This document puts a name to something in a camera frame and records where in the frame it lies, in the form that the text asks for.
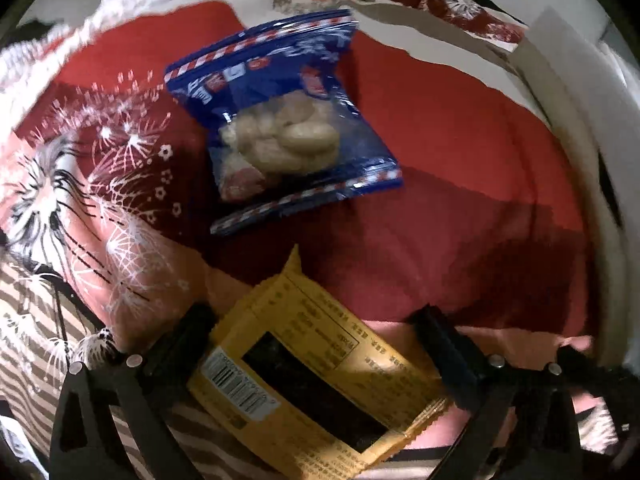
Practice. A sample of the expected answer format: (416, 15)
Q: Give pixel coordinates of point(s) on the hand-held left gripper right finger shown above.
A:
(452, 357)

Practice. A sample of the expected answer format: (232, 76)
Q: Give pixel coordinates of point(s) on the red printed blanket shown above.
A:
(450, 170)

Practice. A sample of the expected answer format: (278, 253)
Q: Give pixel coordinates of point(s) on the yellow snack packet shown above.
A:
(310, 360)

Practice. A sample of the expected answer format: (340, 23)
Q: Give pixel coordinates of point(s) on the blue nut snack packet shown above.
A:
(280, 125)

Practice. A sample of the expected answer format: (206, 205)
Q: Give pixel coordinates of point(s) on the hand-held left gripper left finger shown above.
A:
(167, 357)

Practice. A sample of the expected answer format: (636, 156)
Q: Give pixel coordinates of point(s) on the white foam box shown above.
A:
(567, 85)

